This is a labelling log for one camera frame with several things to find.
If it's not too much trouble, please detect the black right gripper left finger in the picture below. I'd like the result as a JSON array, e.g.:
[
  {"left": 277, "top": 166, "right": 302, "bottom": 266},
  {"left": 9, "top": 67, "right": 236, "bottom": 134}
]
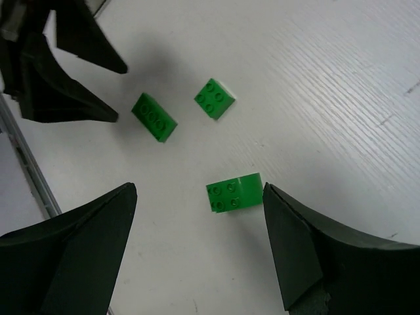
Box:
[{"left": 1, "top": 182, "right": 137, "bottom": 314}]

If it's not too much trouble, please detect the dark green rectangular lego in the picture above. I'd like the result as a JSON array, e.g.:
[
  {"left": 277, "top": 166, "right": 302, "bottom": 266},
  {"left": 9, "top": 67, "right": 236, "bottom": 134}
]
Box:
[{"left": 131, "top": 93, "right": 178, "bottom": 143}]

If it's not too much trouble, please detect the dark green square lego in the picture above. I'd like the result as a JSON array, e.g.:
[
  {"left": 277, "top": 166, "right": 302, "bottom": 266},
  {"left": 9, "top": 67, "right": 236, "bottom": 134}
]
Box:
[{"left": 194, "top": 78, "right": 236, "bottom": 120}]

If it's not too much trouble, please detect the dark green stepped lego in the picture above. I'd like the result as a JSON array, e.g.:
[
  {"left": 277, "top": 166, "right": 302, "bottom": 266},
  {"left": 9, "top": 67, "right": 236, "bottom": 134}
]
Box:
[{"left": 206, "top": 173, "right": 263, "bottom": 213}]

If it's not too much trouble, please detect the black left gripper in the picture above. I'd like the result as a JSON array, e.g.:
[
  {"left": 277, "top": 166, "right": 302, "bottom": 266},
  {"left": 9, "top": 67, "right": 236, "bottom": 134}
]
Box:
[{"left": 1, "top": 0, "right": 128, "bottom": 123}]

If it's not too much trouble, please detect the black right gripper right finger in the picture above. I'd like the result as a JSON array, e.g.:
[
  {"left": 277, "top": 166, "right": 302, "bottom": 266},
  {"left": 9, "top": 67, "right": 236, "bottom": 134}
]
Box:
[{"left": 263, "top": 184, "right": 419, "bottom": 314}]

